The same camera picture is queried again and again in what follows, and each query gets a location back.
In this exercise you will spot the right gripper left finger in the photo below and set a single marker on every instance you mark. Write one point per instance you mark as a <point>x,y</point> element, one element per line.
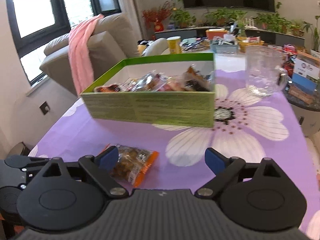
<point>98,169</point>

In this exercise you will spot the white round coffee table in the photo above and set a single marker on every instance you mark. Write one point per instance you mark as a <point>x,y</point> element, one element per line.
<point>224,62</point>

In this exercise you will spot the purple floral tablecloth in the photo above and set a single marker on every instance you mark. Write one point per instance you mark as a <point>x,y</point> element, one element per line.
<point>245,126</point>

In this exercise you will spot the yellow tin can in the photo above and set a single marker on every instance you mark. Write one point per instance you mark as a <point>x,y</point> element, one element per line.
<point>174,45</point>

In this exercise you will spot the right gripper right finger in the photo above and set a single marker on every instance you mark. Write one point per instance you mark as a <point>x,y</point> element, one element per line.
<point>225,170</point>

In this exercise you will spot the blue white cardboard box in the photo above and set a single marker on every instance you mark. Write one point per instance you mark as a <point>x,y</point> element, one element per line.
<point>305,78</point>

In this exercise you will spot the large leafy floor plant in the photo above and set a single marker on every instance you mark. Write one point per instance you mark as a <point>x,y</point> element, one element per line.
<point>314,32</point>

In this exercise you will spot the red flower vase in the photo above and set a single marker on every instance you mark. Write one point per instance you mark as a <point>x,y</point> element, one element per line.
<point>155,16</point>

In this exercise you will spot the black round side table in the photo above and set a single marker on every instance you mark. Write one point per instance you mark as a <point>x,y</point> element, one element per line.
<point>307,116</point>

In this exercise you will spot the green white cardboard box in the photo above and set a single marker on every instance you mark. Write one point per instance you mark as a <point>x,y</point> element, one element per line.
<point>181,108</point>

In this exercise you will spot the orange tissue box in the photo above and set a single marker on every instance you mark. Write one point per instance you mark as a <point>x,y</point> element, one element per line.
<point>212,33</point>

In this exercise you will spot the clear glass mug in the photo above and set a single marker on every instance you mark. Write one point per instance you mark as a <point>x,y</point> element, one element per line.
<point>264,72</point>

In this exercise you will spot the pink towel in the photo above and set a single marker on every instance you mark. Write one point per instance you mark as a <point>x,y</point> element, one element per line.
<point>78,53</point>

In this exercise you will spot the small orange clear snack packet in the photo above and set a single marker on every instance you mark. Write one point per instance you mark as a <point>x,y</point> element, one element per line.
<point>126,163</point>

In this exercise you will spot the yellow woven basket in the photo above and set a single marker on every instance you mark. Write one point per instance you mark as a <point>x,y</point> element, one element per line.
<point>245,42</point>

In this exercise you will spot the beige armchair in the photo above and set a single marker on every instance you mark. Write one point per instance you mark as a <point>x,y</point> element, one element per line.
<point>112,41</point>

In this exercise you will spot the grey blue plastic tray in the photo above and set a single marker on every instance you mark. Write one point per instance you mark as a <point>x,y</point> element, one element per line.
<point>223,47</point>

